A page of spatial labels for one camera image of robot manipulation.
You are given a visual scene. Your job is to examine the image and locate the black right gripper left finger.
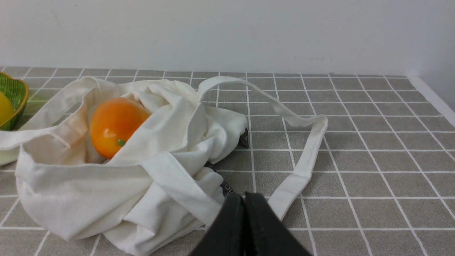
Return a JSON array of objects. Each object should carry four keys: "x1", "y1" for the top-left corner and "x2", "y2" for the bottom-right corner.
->
[{"x1": 190, "y1": 193, "x2": 246, "y2": 256}]

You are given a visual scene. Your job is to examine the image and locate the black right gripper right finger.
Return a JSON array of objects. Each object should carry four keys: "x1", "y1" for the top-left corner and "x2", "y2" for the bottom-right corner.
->
[{"x1": 244, "y1": 193, "x2": 311, "y2": 256}]

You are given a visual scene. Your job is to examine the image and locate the white cloth tote bag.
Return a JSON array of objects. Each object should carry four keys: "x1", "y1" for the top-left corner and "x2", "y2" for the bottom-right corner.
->
[{"x1": 1, "y1": 76, "x2": 328, "y2": 256}]

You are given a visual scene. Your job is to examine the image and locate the orange plastic fruit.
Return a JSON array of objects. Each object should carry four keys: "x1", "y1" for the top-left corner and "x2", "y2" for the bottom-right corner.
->
[{"x1": 89, "y1": 97, "x2": 151, "y2": 159}]

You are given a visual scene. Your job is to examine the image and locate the yellow plastic fruit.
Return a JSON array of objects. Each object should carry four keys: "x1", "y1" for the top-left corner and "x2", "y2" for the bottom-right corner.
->
[{"x1": 0, "y1": 92, "x2": 15, "y2": 126}]

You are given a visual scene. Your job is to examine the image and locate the green ribbed fruit plate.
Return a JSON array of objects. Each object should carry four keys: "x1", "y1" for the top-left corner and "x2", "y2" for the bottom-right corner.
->
[{"x1": 0, "y1": 72, "x2": 30, "y2": 131}]

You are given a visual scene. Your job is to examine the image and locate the grey grid tablecloth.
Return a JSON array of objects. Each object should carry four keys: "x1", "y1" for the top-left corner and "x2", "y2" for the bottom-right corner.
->
[{"x1": 0, "y1": 66, "x2": 455, "y2": 256}]

